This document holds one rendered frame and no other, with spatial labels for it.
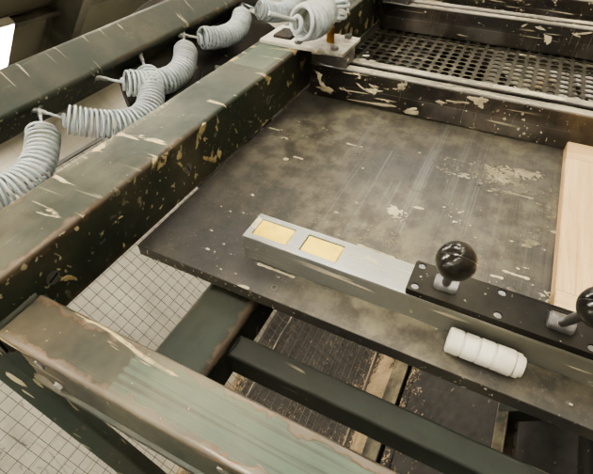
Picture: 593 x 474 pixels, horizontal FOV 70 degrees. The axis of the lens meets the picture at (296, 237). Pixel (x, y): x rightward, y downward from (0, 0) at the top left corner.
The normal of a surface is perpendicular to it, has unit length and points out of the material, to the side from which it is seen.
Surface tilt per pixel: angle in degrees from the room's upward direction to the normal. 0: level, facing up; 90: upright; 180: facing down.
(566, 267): 51
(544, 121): 90
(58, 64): 90
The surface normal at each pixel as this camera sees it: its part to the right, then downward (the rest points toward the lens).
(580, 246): 0.00, -0.72
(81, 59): 0.56, -0.37
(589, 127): -0.44, 0.63
